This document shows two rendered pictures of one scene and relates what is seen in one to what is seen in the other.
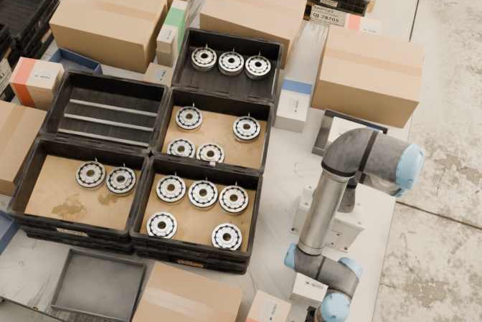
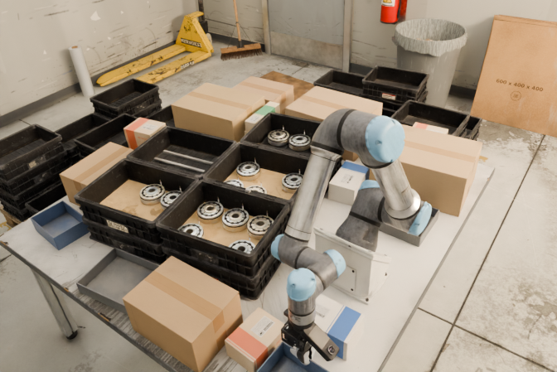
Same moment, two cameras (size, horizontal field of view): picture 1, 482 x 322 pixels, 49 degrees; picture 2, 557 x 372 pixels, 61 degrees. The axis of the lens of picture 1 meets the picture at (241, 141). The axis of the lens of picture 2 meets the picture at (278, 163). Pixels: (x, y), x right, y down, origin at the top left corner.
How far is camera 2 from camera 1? 91 cm
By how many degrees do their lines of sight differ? 30
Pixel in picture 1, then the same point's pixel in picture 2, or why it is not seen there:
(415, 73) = (468, 159)
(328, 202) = (311, 178)
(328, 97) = not seen: hidden behind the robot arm
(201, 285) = (201, 279)
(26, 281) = (71, 268)
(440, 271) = not seen: outside the picture
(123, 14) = (226, 104)
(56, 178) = (127, 193)
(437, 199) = (527, 342)
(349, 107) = not seen: hidden behind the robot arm
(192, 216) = (220, 234)
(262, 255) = (280, 290)
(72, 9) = (191, 99)
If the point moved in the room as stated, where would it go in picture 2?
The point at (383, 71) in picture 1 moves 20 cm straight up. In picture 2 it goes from (435, 155) to (442, 113)
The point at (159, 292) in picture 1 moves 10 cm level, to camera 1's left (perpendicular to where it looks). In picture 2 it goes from (162, 277) to (138, 269)
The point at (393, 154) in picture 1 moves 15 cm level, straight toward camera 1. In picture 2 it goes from (365, 119) to (322, 139)
